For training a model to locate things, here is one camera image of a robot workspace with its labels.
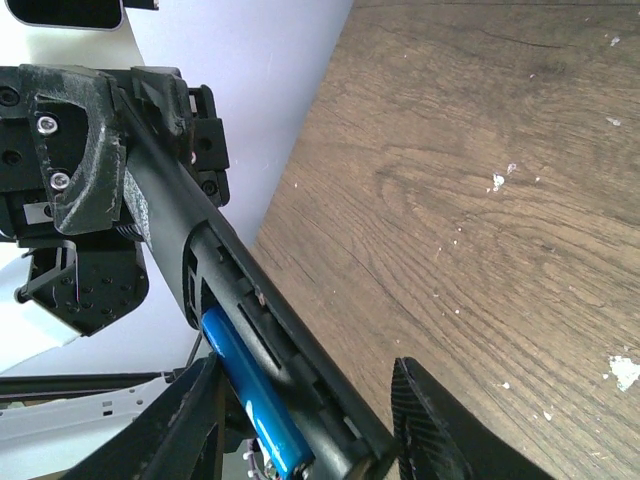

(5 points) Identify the blue battery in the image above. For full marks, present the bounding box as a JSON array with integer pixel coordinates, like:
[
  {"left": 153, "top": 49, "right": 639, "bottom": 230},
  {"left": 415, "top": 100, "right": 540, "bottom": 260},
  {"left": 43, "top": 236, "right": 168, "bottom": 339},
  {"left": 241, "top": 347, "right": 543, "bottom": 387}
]
[{"left": 201, "top": 306, "right": 314, "bottom": 479}]

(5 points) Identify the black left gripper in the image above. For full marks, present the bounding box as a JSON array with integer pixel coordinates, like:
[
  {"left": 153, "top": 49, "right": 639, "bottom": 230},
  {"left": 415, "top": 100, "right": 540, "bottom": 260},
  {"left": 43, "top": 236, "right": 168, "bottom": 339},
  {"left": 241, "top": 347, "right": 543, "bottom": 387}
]
[{"left": 1, "top": 64, "right": 230, "bottom": 336}]

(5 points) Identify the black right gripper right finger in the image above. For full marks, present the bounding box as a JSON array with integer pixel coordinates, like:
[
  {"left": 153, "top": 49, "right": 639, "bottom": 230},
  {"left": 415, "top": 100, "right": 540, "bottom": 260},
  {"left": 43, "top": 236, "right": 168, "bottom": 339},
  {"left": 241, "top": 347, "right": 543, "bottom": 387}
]
[{"left": 391, "top": 357, "right": 530, "bottom": 479}]

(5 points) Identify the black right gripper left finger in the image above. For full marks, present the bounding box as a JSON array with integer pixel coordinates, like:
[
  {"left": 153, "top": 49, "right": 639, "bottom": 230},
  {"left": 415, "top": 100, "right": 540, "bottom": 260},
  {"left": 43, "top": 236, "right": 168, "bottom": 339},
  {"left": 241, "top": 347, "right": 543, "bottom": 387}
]
[{"left": 64, "top": 354, "right": 220, "bottom": 479}]

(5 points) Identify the black remote control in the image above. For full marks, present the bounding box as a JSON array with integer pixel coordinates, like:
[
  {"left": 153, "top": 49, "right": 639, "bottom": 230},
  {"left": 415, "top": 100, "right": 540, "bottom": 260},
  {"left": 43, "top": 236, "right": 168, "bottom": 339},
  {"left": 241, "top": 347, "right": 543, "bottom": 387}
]
[{"left": 112, "top": 84, "right": 401, "bottom": 480}]

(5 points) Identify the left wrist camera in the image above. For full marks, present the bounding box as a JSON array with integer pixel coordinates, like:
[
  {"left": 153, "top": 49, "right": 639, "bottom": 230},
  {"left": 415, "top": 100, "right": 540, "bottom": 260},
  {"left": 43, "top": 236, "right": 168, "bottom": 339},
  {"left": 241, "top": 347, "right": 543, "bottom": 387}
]
[{"left": 3, "top": 0, "right": 159, "bottom": 31}]

